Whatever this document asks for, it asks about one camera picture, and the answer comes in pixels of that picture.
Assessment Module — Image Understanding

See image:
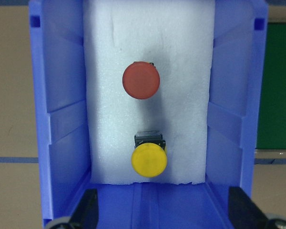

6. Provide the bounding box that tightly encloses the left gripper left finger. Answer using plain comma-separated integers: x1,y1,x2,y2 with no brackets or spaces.
70,189,99,229

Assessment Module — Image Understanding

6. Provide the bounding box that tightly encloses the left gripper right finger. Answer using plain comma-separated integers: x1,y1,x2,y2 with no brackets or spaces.
228,187,268,229

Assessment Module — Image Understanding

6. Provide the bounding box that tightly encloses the yellow push button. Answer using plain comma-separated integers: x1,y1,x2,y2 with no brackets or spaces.
131,130,168,178

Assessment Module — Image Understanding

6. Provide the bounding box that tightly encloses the red push button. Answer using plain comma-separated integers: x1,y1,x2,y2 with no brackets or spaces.
122,62,160,100

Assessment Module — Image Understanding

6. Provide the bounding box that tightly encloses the blue bin with buttons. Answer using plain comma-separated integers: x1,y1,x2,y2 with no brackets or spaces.
29,0,268,229

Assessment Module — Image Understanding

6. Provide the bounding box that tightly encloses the green conveyor belt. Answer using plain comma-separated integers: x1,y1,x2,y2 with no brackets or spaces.
256,23,286,149

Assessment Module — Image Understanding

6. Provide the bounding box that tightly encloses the white foam pad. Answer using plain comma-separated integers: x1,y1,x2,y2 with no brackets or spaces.
83,0,215,185

